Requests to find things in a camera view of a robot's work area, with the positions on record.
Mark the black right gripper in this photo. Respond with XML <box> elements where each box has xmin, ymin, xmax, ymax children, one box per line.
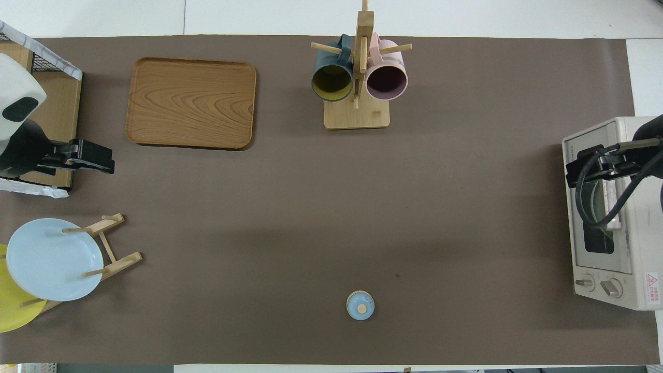
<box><xmin>566</xmin><ymin>144</ymin><xmax>638</xmax><ymax>189</ymax></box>

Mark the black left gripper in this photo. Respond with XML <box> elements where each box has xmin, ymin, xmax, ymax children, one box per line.
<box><xmin>35</xmin><ymin>138</ymin><xmax>115</xmax><ymax>177</ymax></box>

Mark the glass oven door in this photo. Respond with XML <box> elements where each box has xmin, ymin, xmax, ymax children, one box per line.
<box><xmin>564</xmin><ymin>127</ymin><xmax>633</xmax><ymax>274</ymax></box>

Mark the cream toaster oven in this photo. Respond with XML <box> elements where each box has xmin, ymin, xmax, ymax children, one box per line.
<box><xmin>562</xmin><ymin>116</ymin><xmax>663</xmax><ymax>311</ymax></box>

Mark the light blue plate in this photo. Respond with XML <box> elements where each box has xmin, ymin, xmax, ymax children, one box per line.
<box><xmin>6</xmin><ymin>218</ymin><xmax>104</xmax><ymax>302</ymax></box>

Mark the wooden plate rack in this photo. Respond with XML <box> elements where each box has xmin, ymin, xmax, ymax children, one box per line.
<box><xmin>21</xmin><ymin>213</ymin><xmax>143</xmax><ymax>314</ymax></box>

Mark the wooden tray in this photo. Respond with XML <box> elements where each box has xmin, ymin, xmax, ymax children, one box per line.
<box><xmin>125</xmin><ymin>57</ymin><xmax>257</xmax><ymax>151</ymax></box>

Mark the yellow plate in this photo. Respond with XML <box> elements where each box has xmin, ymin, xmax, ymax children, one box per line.
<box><xmin>0</xmin><ymin>243</ymin><xmax>47</xmax><ymax>333</ymax></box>

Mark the pink mug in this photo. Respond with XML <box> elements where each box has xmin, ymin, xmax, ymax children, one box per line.
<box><xmin>366</xmin><ymin>32</ymin><xmax>409</xmax><ymax>102</ymax></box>

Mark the wooden mug tree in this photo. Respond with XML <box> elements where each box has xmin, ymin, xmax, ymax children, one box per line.
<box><xmin>311</xmin><ymin>0</ymin><xmax>413</xmax><ymax>130</ymax></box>

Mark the brown table mat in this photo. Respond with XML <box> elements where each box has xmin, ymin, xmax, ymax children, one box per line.
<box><xmin>0</xmin><ymin>35</ymin><xmax>661</xmax><ymax>365</ymax></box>

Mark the small blue white knob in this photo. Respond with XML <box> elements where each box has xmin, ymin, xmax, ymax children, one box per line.
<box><xmin>346</xmin><ymin>290</ymin><xmax>375</xmax><ymax>321</ymax></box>

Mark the dark teal mug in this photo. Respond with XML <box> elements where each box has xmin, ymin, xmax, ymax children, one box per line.
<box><xmin>311</xmin><ymin>34</ymin><xmax>354</xmax><ymax>103</ymax></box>

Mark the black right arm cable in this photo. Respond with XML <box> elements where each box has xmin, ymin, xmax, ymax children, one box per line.
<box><xmin>575</xmin><ymin>137</ymin><xmax>663</xmax><ymax>228</ymax></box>

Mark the wire basket with wooden shelf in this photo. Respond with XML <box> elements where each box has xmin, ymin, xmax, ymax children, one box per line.
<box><xmin>0</xmin><ymin>21</ymin><xmax>83</xmax><ymax>198</ymax></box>

